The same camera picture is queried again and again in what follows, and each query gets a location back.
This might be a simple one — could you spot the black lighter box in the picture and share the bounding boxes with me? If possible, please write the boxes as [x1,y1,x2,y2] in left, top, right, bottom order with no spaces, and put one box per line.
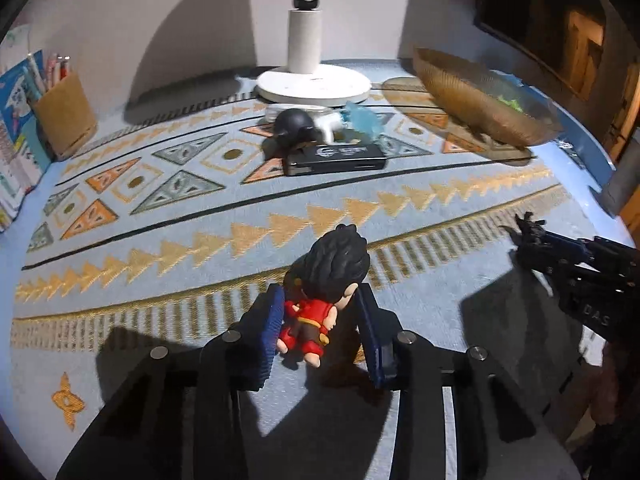
[283,144,387,177]

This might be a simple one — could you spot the patterned blue table mat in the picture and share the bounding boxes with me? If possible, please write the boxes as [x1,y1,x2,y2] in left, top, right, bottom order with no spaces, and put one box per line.
[10,61,631,479]

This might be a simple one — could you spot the light green dinosaur toy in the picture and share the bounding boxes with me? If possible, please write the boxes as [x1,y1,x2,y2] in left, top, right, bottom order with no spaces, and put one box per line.
[498,96,523,113]

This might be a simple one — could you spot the white lamp stand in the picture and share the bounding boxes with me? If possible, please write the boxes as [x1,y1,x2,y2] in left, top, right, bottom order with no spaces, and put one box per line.
[257,0,372,107]

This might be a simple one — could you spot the pens in holder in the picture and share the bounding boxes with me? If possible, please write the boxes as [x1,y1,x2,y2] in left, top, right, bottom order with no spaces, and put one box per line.
[27,53,70,94]

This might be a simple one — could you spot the black spiky toy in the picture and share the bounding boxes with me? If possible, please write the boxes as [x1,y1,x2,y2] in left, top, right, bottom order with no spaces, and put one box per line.
[500,211,547,256]

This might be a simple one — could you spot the light blue dinosaur toy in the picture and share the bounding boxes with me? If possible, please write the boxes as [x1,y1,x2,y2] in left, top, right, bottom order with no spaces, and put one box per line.
[341,102,384,141]

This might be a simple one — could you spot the stack of books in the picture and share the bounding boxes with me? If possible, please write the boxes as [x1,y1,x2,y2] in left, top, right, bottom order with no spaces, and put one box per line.
[0,25,51,232]

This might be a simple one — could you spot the black helmet figurine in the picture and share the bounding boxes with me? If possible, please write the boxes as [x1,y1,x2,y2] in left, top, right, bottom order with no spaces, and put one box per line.
[272,108,318,152]

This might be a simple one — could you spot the black-haired red figurine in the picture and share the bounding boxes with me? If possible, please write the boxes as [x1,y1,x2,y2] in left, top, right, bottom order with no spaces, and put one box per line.
[277,224,370,368]

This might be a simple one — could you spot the cardboard pen holder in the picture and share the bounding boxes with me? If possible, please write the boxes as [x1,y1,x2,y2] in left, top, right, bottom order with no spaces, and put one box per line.
[32,72,98,160]

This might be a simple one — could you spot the amber ribbed glass bowl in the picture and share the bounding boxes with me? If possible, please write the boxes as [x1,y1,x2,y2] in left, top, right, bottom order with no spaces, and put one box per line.
[412,48,563,148]

